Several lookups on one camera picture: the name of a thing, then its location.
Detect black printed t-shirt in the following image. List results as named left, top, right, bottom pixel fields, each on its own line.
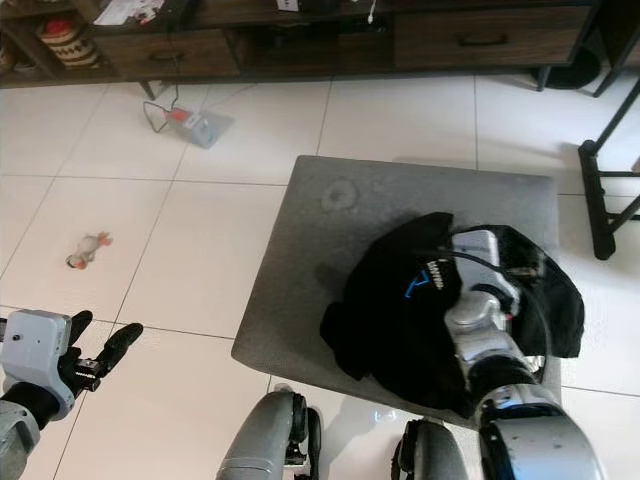
left=320, top=212, right=586, bottom=416

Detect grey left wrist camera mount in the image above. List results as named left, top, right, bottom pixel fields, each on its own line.
left=0, top=309, right=74, bottom=421

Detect grey robot left leg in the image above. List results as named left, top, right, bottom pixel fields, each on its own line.
left=217, top=387, right=323, bottom=480

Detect grey floor power strip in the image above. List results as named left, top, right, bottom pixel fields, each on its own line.
left=168, top=105, right=233, bottom=149

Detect grey robot leg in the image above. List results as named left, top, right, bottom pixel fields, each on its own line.
left=392, top=418, right=473, bottom=480
left=217, top=387, right=323, bottom=480

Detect patterned woven basket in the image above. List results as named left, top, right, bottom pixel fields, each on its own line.
left=35, top=18, right=101, bottom=69

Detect white papers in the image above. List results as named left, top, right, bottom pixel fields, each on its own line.
left=95, top=0, right=166, bottom=26

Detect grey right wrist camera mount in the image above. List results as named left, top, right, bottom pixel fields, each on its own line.
left=453, top=228, right=529, bottom=299

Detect grey fabric ottoman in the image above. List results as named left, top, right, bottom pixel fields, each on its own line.
left=232, top=155, right=561, bottom=441

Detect toy chicken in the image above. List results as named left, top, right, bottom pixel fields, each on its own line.
left=65, top=232, right=113, bottom=271

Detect dark wooden tv stand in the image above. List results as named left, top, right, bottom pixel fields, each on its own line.
left=0, top=0, right=640, bottom=99

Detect grey robot right leg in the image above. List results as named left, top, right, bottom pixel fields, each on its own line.
left=392, top=418, right=473, bottom=480

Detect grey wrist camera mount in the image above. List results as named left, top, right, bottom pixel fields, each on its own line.
left=0, top=309, right=74, bottom=421
left=453, top=228, right=529, bottom=299

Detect black clothes rack silver rail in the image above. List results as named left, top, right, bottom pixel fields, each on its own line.
left=578, top=78, right=640, bottom=263

